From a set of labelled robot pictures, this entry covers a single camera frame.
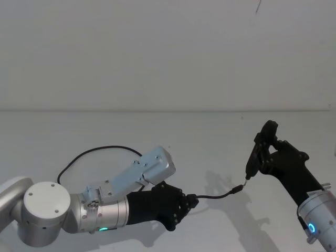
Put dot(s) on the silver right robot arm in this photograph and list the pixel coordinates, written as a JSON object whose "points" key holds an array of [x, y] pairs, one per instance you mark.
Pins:
{"points": [[321, 220]]}

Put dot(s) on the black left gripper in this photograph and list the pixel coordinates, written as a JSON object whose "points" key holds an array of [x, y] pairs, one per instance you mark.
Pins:
{"points": [[147, 206]]}

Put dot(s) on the black pen-shaped tool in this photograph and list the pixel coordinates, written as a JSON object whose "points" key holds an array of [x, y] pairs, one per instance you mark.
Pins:
{"points": [[252, 162]]}

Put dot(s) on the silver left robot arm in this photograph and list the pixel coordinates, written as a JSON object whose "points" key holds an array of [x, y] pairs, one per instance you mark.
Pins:
{"points": [[47, 202]]}

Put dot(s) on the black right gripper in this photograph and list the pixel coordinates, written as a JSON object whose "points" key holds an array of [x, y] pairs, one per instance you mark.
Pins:
{"points": [[288, 168]]}

